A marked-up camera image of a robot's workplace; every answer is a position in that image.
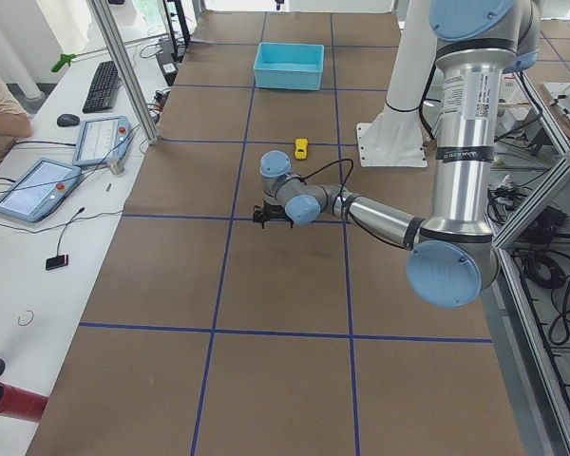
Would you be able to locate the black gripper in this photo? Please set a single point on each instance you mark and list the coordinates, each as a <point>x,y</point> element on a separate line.
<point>272,212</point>

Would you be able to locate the yellow beetle toy car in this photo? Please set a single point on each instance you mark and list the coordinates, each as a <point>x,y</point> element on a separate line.
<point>301,149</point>

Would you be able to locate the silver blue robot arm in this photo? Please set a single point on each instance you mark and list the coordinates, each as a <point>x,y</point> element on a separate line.
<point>473,43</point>

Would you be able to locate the light blue plastic bin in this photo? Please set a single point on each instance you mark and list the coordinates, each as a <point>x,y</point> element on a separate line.
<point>289,66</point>

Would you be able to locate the far blue teach pendant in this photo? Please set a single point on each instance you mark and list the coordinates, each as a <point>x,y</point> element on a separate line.
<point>101,139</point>

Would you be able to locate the blue teach pendant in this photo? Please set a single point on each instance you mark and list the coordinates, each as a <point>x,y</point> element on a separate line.
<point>101,139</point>
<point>40,190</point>

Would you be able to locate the black phone on desk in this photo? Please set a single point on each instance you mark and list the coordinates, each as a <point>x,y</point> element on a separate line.
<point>56,262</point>

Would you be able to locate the black keyboard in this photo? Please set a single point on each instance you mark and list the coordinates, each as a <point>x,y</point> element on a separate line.
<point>103,88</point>

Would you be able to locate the black computer mouse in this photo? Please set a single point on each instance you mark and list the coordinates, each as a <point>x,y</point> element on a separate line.
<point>68,120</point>

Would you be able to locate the near blue teach pendant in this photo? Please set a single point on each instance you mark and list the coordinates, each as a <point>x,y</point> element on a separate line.
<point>40,190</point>

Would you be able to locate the red cylinder bottle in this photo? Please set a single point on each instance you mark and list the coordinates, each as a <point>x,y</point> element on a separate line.
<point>21,404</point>

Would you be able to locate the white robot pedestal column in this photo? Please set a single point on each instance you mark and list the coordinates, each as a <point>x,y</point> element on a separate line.
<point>395,137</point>

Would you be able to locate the green handled tool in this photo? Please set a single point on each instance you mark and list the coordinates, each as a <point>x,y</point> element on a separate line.
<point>65,59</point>

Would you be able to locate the aluminium frame post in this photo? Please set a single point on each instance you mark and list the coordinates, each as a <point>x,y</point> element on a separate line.
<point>115,46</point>

